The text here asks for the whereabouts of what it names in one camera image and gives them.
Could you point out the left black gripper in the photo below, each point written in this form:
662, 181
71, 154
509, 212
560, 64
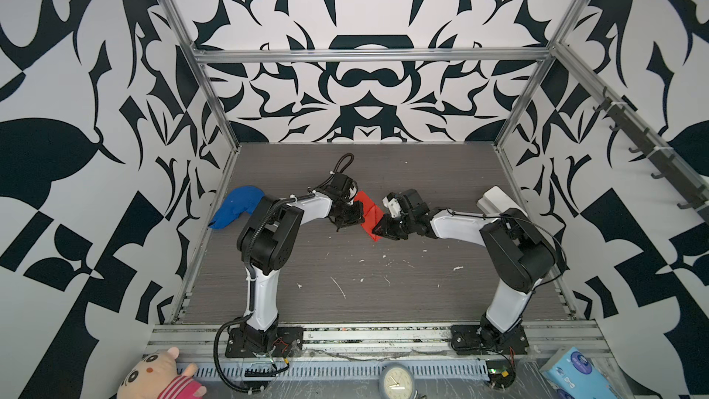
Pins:
359, 217

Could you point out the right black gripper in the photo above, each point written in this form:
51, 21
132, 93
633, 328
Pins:
386, 228

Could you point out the red square paper sheet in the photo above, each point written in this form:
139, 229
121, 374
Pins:
372, 214

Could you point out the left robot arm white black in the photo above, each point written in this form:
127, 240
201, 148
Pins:
267, 241

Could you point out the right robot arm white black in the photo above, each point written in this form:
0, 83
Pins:
520, 254

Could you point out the white rectangular box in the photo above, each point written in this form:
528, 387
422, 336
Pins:
495, 202

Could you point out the blue cloth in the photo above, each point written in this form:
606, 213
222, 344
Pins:
237, 202

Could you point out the round analog clock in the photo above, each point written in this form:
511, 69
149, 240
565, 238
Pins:
397, 382

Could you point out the blue tissue pack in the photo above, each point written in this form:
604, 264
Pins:
573, 376

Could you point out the pink plush toy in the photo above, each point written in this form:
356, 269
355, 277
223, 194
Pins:
156, 377

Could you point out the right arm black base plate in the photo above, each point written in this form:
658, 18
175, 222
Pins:
479, 339

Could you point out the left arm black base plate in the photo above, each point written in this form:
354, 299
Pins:
279, 342

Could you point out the white slotted cable duct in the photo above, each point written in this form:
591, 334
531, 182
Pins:
345, 370

